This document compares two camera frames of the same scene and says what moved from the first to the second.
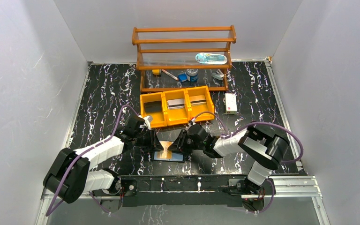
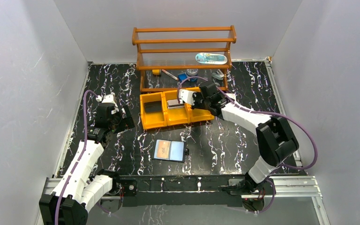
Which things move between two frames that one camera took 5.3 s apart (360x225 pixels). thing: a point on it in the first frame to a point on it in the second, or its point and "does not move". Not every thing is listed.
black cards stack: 153,107 does not move
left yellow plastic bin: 153,104 does not move
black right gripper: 179,144 to 196,95
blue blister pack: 210,58 does not move
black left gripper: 153,141 to 125,120
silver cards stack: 176,103 does not move
